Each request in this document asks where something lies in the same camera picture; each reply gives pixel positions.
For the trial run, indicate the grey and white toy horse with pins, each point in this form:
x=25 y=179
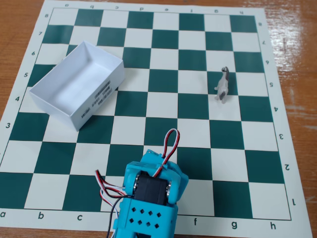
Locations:
x=223 y=85

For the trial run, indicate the green and white chessboard mat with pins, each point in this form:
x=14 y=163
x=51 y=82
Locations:
x=163 y=81

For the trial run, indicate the white cardboard box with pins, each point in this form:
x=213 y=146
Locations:
x=74 y=84

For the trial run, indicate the turquoise gripper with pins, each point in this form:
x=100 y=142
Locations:
x=154 y=155

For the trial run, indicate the turquoise robot arm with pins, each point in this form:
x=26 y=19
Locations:
x=148 y=215

